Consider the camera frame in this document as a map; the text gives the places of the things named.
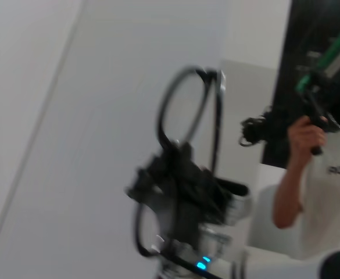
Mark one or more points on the person's hand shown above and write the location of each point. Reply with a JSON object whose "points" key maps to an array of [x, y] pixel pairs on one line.
{"points": [[306, 136]]}

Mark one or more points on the black glasses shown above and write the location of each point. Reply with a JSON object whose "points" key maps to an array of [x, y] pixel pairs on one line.
{"points": [[161, 119]]}

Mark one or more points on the person in white shirt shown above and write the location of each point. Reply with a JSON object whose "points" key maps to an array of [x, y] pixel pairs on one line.
{"points": [[326, 203]]}

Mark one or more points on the dark doorway panel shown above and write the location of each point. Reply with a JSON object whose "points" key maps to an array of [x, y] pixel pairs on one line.
{"points": [[300, 35]]}

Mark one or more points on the green bar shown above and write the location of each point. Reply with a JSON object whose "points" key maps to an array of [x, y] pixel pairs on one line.
{"points": [[332, 55]]}

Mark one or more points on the person's forearm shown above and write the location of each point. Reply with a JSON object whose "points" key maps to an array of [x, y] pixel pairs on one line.
{"points": [[291, 189]]}

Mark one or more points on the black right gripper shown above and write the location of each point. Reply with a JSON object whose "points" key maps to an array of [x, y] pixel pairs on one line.
{"points": [[193, 197]]}

